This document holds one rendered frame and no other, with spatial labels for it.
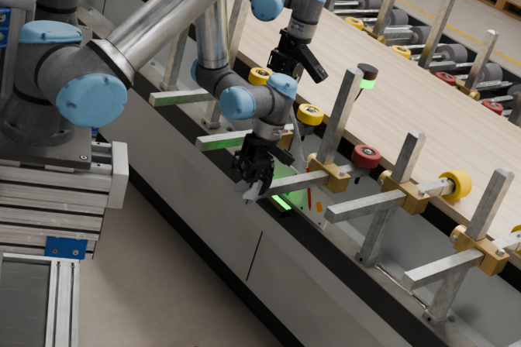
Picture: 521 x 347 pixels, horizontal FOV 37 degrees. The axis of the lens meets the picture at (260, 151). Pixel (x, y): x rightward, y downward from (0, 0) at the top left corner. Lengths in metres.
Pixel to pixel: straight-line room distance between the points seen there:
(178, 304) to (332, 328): 0.61
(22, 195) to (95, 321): 1.15
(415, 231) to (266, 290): 0.74
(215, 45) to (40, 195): 0.51
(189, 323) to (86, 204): 1.22
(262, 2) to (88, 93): 0.62
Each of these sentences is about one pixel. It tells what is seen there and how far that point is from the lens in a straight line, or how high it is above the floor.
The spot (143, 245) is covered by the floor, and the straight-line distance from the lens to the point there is 3.13.
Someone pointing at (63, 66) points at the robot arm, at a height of 1.25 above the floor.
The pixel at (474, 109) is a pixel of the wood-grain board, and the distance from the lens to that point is 2.88.
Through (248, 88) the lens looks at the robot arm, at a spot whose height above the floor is 1.16.
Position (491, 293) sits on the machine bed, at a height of 0.75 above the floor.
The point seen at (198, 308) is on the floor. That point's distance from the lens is 2.90.
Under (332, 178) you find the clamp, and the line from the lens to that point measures 2.14.
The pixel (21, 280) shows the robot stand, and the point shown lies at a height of 0.21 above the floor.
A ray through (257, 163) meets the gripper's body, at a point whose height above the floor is 0.96.
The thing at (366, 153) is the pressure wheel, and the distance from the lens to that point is 2.24.
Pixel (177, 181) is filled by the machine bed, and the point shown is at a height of 0.23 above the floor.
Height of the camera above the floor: 1.86
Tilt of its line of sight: 28 degrees down
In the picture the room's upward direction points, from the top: 17 degrees clockwise
